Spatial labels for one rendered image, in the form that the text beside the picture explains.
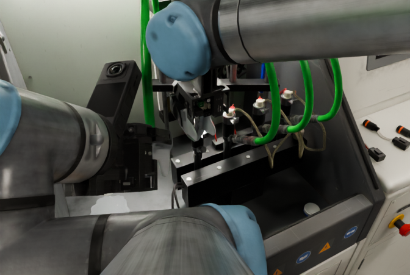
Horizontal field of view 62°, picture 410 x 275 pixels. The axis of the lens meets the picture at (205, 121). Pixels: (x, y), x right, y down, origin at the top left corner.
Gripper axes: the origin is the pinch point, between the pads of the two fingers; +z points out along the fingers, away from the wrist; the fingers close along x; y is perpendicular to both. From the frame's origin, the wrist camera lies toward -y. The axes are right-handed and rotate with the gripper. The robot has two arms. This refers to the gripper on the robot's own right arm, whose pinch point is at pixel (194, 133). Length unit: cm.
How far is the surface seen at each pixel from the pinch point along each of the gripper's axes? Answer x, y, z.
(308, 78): 18.1, 9.8, -13.2
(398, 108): 64, 2, 14
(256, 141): 9.7, 8.0, -0.2
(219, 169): 6.3, 0.1, 13.5
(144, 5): -7.8, 1.4, -27.9
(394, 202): 41, 23, 20
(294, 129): 17.7, 9.4, -1.3
